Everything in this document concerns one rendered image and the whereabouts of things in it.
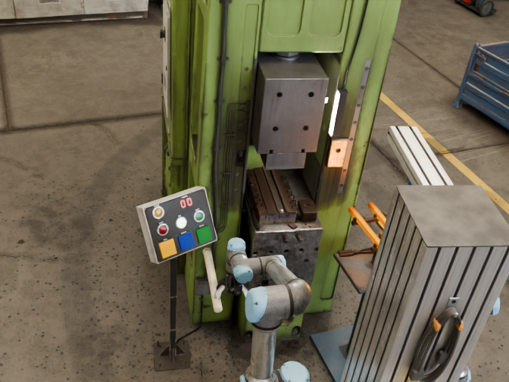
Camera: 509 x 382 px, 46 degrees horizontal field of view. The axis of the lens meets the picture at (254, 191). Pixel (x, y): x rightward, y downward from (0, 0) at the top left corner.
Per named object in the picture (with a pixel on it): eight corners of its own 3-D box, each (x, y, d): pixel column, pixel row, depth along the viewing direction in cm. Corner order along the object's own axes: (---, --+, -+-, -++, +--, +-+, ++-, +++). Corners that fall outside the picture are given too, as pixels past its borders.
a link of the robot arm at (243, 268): (263, 268, 240) (256, 250, 249) (235, 272, 237) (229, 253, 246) (260, 283, 245) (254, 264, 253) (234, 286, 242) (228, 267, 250)
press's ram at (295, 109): (332, 151, 298) (347, 78, 274) (257, 154, 290) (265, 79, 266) (310, 110, 331) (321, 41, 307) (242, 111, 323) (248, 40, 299)
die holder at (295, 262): (311, 287, 347) (323, 228, 320) (247, 292, 339) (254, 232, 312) (288, 224, 390) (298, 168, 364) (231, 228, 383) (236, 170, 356)
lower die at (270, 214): (295, 222, 322) (297, 210, 317) (258, 224, 318) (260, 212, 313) (277, 177, 355) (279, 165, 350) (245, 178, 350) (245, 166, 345)
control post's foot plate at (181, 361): (192, 368, 350) (192, 358, 345) (154, 372, 346) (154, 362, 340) (188, 339, 367) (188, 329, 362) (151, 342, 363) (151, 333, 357)
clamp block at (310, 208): (316, 221, 324) (318, 211, 320) (301, 222, 323) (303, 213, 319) (310, 208, 334) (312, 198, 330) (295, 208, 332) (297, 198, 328)
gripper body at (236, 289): (224, 296, 261) (226, 277, 254) (223, 282, 268) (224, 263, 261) (242, 296, 262) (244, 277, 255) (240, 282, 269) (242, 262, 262)
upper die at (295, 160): (304, 168, 301) (306, 152, 295) (265, 170, 297) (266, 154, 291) (285, 125, 333) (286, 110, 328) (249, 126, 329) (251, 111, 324)
